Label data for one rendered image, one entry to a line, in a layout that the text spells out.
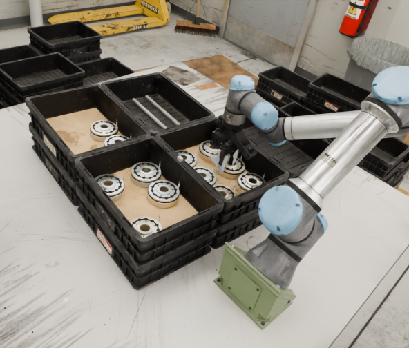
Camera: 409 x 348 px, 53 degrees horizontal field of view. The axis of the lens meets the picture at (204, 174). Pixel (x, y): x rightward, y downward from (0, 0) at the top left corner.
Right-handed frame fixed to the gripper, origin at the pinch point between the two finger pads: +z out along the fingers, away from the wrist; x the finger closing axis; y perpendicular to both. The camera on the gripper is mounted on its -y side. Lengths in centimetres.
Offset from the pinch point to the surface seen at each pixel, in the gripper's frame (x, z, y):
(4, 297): 79, 15, 10
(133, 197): 34.6, 2.1, 9.7
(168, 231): 42.2, -7.7, -14.0
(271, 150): -27.9, 2.1, -1.2
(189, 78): -60, 15, 77
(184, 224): 37.0, -7.9, -14.6
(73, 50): -44, 32, 169
